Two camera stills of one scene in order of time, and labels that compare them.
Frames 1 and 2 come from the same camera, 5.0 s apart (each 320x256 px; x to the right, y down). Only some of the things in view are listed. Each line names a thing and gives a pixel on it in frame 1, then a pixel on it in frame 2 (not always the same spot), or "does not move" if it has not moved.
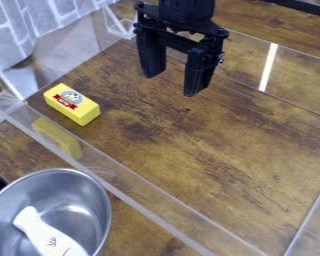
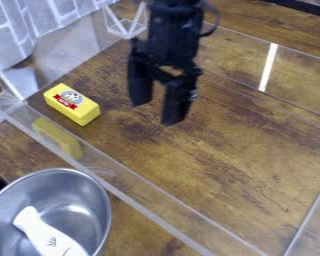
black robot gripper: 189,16 → 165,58
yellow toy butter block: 70,103 does not move
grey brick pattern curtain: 17,21 does not move
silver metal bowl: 66,198 does not move
